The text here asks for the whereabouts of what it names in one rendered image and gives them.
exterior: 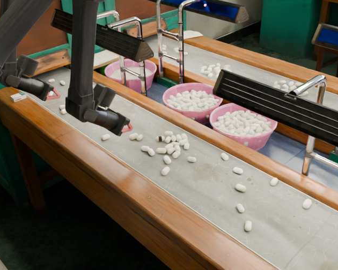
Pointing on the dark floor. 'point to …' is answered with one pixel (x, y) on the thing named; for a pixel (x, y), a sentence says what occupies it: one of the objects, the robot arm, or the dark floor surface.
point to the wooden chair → (334, 58)
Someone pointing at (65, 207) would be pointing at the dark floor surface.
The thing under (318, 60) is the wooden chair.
